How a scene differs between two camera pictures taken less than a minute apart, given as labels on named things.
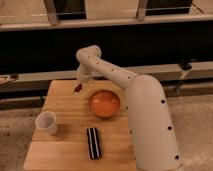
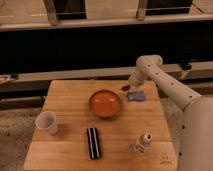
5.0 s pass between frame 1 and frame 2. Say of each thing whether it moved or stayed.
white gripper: moved
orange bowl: stayed
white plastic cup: stayed
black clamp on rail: stayed
